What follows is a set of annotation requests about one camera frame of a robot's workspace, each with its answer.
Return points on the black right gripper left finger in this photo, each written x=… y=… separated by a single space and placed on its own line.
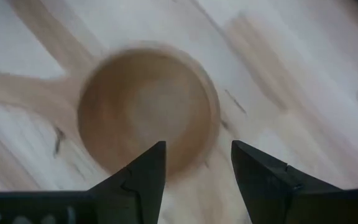
x=141 y=186

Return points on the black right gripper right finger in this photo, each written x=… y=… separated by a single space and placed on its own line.
x=259 y=180

